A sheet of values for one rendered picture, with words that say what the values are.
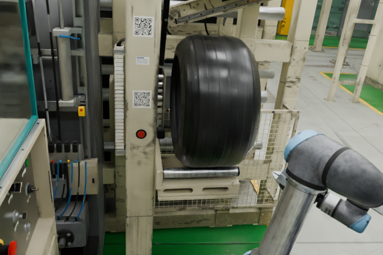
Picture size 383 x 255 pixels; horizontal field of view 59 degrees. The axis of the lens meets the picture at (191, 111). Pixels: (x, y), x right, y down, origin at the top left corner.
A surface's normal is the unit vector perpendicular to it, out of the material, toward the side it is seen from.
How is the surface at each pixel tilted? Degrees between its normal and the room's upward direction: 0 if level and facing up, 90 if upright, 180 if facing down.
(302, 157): 74
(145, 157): 90
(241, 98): 66
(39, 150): 90
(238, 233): 0
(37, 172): 90
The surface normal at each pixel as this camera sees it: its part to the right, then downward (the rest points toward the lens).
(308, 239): 0.07, -0.91
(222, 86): 0.17, -0.14
